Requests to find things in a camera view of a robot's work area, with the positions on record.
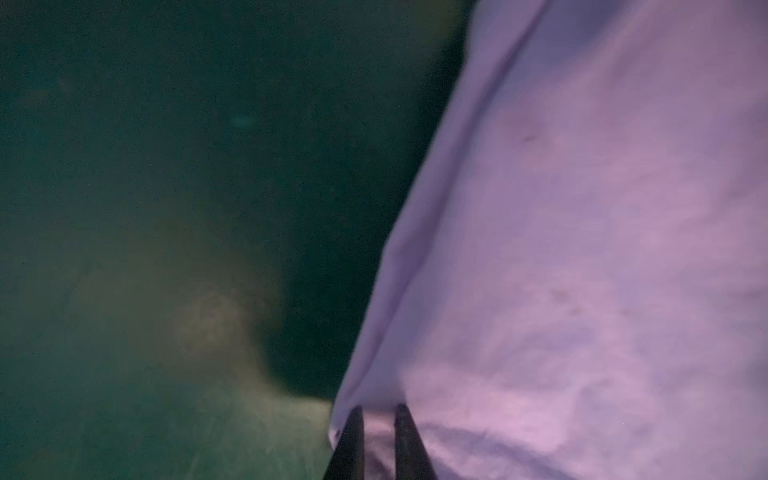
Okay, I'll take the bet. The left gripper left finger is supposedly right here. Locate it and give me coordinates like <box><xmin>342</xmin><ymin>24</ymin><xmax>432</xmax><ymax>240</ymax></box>
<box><xmin>323</xmin><ymin>406</ymin><xmax>365</xmax><ymax>480</ymax></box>

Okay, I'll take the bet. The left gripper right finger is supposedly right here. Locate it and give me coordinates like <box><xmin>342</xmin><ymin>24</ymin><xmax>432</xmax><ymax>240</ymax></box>
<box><xmin>394</xmin><ymin>404</ymin><xmax>437</xmax><ymax>480</ymax></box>

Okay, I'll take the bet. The purple t shirt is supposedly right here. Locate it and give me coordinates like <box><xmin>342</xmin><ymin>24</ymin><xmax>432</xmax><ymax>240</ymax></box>
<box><xmin>328</xmin><ymin>1</ymin><xmax>767</xmax><ymax>479</ymax></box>

